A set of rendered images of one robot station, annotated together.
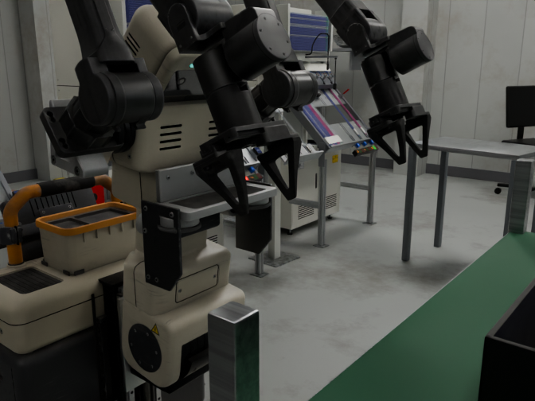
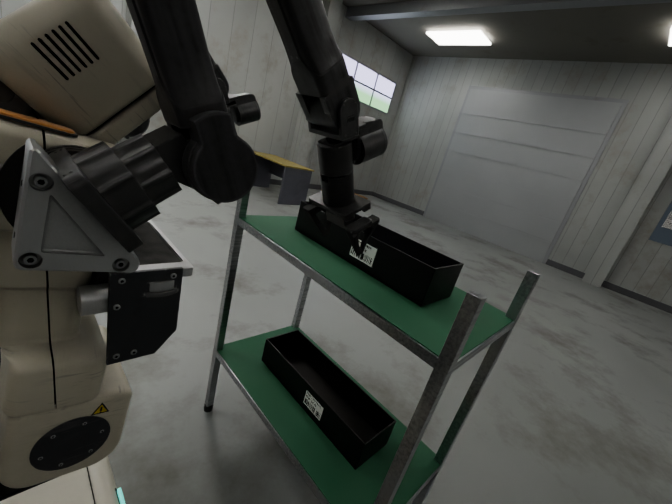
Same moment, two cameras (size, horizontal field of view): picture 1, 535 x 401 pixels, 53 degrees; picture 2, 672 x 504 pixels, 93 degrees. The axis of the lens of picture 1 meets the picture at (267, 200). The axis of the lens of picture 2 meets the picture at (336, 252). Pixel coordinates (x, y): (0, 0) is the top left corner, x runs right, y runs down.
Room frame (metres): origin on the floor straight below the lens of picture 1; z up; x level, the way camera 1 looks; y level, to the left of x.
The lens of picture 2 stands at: (0.63, 0.60, 1.30)
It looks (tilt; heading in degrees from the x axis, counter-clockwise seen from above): 19 degrees down; 273
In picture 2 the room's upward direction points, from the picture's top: 16 degrees clockwise
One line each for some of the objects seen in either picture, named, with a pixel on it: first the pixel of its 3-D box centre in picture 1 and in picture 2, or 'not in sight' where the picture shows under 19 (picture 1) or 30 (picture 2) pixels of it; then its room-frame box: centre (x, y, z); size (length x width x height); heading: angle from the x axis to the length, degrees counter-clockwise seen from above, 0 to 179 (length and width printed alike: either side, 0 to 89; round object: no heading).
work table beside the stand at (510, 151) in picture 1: (471, 207); not in sight; (3.33, -1.31, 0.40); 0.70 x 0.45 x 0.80; 43
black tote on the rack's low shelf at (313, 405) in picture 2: not in sight; (321, 387); (0.59, -0.41, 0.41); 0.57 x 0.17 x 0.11; 141
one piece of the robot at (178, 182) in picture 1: (207, 216); (119, 265); (1.02, 0.12, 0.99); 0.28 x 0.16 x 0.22; 141
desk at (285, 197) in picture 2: not in sight; (276, 177); (2.41, -5.53, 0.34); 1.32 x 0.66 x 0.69; 142
